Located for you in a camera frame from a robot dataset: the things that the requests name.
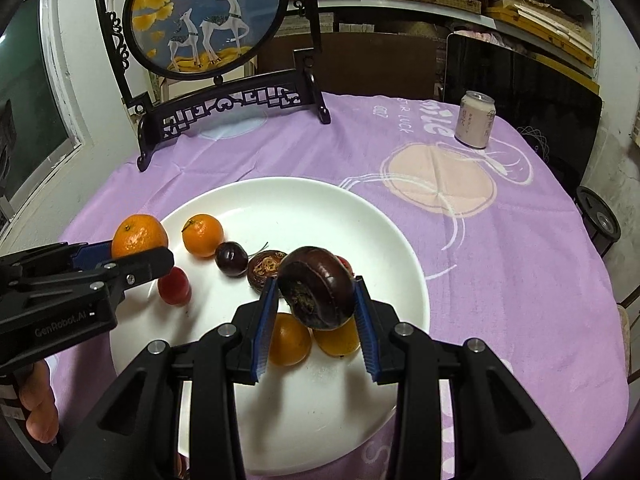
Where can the pale beverage can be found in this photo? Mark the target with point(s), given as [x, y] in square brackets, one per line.
[475, 119]

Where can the dark purple water chestnut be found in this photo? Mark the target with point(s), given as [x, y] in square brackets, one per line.
[263, 270]
[320, 280]

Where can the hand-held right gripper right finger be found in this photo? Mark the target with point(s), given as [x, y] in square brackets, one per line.
[365, 330]

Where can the black glossy panel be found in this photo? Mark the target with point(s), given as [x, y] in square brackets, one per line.
[525, 90]

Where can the mandarin orange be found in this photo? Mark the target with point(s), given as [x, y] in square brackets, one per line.
[137, 235]
[202, 235]

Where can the dark red cherry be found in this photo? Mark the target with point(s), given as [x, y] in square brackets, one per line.
[231, 259]

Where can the round deer picture screen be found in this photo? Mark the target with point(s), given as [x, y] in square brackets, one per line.
[200, 10]

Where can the black round stool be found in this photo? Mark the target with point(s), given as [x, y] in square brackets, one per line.
[597, 212]

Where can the white round plate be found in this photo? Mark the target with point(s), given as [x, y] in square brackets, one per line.
[325, 210]

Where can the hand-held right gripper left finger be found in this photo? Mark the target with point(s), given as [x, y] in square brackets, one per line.
[267, 330]

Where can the red cherry tomato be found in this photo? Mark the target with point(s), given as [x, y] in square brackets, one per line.
[346, 264]
[174, 286]

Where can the white framed window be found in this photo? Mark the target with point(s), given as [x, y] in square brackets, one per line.
[30, 100]

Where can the smooth yellow-orange citrus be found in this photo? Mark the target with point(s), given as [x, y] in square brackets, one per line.
[290, 340]
[336, 342]

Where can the purple printed blanket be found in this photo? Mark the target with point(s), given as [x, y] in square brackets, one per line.
[475, 270]

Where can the person's left hand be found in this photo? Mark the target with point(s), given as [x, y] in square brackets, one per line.
[40, 400]

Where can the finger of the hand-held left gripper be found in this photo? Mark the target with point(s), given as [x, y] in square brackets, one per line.
[92, 253]
[145, 262]

